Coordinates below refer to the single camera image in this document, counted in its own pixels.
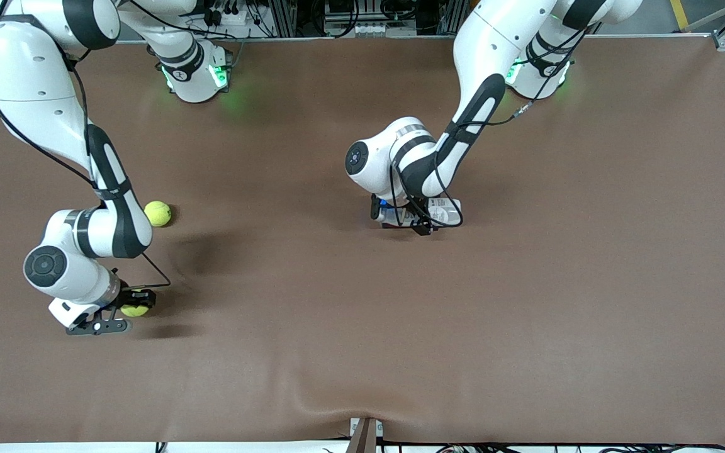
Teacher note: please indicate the white mounting bracket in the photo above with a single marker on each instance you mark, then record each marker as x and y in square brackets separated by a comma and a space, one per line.
[378, 428]

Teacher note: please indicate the brown grey stand post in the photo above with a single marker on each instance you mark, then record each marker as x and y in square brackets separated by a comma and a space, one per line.
[362, 440]

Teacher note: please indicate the white power strip, black plugs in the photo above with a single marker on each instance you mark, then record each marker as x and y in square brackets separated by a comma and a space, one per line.
[230, 17]

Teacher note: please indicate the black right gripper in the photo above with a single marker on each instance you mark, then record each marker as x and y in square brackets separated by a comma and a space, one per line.
[127, 296]

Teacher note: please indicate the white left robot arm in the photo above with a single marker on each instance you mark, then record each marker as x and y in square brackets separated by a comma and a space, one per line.
[488, 56]

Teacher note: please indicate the brown table mat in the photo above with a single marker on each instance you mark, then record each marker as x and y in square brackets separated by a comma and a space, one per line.
[362, 352]

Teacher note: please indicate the clear Wilson tennis ball can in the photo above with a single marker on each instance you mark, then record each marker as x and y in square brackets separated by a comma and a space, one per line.
[447, 211]

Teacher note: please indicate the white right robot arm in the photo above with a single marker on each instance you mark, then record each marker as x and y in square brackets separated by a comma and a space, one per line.
[35, 94]

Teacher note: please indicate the aluminium profile post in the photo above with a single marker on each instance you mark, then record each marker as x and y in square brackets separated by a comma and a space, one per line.
[286, 17]
[445, 17]

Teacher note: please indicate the long white power strip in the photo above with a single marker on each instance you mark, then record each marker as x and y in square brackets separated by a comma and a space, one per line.
[369, 29]

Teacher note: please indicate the yellow-green tennis ball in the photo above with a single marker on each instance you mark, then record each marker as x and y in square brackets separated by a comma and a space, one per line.
[161, 214]

